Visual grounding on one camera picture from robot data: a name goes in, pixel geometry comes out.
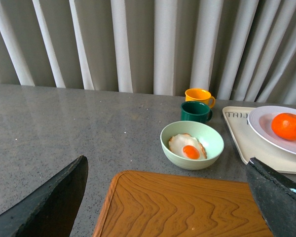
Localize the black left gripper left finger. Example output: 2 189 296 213
0 156 88 237

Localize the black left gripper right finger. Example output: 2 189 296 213
246 158 296 237

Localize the orange fruit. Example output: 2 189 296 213
271 113 296 141

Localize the white ribbed plate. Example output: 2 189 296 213
248 106 296 155

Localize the cream bear tray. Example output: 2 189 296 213
222 106 296 174

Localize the wooden cutting board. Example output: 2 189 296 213
93 170 272 237

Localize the light green bowl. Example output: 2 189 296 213
160 121 224 170

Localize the fake fried egg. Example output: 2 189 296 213
168 133 207 160

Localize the dark green mug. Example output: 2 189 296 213
181 101 213 123

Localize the yellow mug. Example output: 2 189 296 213
185 88 216 108

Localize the grey white curtain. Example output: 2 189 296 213
0 0 296 105

